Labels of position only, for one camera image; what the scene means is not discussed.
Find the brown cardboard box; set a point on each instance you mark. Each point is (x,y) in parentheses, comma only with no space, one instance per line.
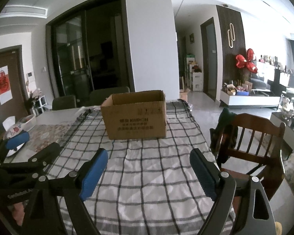
(135,115)

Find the white floral bowl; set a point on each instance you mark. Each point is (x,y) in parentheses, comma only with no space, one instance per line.
(19,129)

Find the red bow balloon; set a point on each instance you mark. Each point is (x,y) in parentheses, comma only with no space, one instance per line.
(242,62)

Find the floral patterned placemat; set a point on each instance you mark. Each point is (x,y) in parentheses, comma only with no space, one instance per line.
(43,135)

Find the white shelf cart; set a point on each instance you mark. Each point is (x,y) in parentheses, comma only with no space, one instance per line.
(193,73)

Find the checkered white tablecloth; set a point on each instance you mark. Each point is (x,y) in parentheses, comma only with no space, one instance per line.
(148,186)

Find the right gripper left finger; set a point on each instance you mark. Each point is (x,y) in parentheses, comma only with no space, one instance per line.
(89,174)

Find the red fu door poster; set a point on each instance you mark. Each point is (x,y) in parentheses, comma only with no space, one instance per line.
(5,86)

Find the dark green garment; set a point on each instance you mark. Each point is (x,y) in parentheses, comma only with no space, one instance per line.
(223,137)

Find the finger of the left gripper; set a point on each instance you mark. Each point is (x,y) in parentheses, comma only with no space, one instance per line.
(10,146)
(41,156)

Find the white low tv cabinet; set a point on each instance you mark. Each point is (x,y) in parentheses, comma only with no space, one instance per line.
(249,101)

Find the wooden chair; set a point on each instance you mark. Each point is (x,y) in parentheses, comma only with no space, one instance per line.
(259,142)

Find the dark upholstered chair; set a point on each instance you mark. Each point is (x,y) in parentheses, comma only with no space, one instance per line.
(65,102)
(97,97)

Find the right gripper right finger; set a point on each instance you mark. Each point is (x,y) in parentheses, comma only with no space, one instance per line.
(207,173)

